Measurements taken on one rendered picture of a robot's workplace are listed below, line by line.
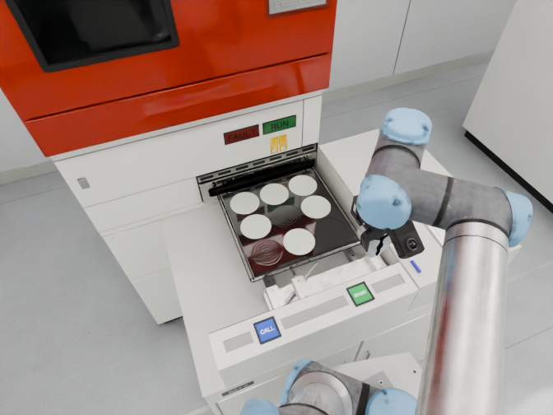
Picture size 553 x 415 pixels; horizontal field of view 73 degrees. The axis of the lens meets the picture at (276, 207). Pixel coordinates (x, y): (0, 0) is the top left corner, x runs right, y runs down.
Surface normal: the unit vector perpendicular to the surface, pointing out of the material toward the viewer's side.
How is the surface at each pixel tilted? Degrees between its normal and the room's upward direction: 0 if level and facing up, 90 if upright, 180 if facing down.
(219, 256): 0
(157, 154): 90
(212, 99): 90
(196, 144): 90
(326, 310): 0
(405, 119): 0
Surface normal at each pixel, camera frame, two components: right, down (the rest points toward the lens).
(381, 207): -0.38, 0.71
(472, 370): -0.11, -0.65
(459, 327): -0.42, -0.69
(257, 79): 0.37, 0.70
